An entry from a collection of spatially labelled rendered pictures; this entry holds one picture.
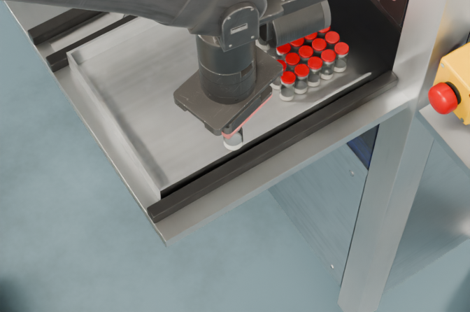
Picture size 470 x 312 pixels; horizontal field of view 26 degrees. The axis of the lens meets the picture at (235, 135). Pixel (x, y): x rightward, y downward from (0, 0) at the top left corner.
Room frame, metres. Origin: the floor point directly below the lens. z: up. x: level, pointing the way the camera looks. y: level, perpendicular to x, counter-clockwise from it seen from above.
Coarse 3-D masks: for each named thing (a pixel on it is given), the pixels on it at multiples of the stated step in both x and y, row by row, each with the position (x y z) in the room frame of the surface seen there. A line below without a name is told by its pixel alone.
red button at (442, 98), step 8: (432, 88) 0.71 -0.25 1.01; (440, 88) 0.70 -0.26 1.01; (448, 88) 0.70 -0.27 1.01; (432, 96) 0.70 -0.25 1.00; (440, 96) 0.69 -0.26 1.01; (448, 96) 0.69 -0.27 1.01; (432, 104) 0.69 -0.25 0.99; (440, 104) 0.68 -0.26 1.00; (448, 104) 0.68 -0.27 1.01; (456, 104) 0.69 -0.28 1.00; (440, 112) 0.68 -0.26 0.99; (448, 112) 0.68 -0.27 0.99
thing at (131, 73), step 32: (128, 32) 0.87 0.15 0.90; (160, 32) 0.89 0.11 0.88; (96, 64) 0.83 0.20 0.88; (128, 64) 0.83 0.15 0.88; (160, 64) 0.83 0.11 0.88; (192, 64) 0.83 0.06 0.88; (96, 96) 0.75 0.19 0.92; (128, 96) 0.77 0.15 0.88; (160, 96) 0.77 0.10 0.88; (320, 96) 0.77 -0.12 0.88; (128, 128) 0.72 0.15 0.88; (160, 128) 0.72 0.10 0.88; (192, 128) 0.72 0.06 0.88; (256, 128) 0.72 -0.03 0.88; (160, 160) 0.67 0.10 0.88; (192, 160) 0.67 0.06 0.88; (224, 160) 0.66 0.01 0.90; (160, 192) 0.61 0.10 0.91
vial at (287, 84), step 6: (288, 72) 0.78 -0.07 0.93; (282, 78) 0.77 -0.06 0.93; (288, 78) 0.77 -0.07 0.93; (294, 78) 0.77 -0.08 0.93; (282, 84) 0.77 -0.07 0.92; (288, 84) 0.77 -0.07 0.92; (294, 84) 0.77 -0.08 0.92; (282, 90) 0.77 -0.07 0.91; (288, 90) 0.77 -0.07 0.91; (294, 90) 0.77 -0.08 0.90; (282, 96) 0.77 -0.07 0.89; (288, 96) 0.77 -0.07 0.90
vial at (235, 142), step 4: (240, 128) 0.57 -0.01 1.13; (236, 132) 0.57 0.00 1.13; (240, 132) 0.57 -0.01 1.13; (224, 136) 0.57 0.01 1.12; (232, 136) 0.57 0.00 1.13; (236, 136) 0.57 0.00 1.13; (240, 136) 0.57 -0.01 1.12; (224, 140) 0.57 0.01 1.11; (228, 140) 0.57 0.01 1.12; (232, 140) 0.56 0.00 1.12; (236, 140) 0.57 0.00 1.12; (240, 140) 0.57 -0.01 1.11; (224, 144) 0.57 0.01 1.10; (228, 144) 0.57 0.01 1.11; (232, 144) 0.56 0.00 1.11; (236, 144) 0.57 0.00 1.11; (240, 144) 0.57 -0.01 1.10; (228, 148) 0.57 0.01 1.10; (232, 148) 0.57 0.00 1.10; (236, 148) 0.57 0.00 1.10
